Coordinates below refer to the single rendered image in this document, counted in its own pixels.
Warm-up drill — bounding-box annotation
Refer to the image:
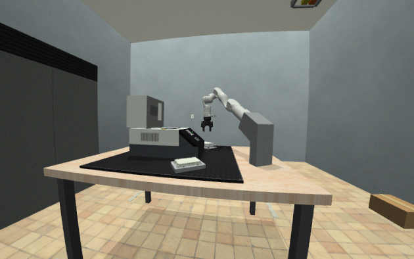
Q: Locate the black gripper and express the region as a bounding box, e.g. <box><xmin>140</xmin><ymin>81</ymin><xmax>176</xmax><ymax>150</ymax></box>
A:
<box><xmin>201</xmin><ymin>117</ymin><xmax>213</xmax><ymax>131</ymax></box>

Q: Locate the white thermal cycler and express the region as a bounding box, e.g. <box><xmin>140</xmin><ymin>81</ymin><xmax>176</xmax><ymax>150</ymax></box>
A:
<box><xmin>127</xmin><ymin>95</ymin><xmax>204</xmax><ymax>159</ymax></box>

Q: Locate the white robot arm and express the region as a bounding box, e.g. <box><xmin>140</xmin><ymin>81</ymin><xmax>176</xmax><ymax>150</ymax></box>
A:
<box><xmin>202</xmin><ymin>88</ymin><xmax>250</xmax><ymax>121</ymax></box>

